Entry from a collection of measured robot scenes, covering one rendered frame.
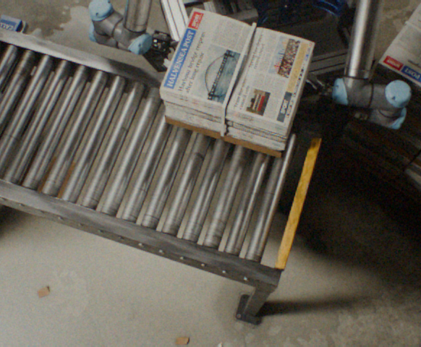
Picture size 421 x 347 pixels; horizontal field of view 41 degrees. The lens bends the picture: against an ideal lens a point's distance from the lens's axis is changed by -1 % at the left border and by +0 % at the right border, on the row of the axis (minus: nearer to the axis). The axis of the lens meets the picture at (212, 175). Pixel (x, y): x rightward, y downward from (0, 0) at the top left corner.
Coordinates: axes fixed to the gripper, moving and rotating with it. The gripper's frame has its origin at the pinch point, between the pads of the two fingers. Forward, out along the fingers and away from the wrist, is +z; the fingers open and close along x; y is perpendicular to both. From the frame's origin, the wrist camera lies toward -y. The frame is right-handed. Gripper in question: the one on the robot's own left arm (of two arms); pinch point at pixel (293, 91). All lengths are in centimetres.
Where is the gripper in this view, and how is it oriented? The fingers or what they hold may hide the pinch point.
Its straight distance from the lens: 185.7
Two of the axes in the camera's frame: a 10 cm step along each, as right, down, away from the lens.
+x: -3.1, 8.9, -3.3
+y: 0.0, -3.4, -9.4
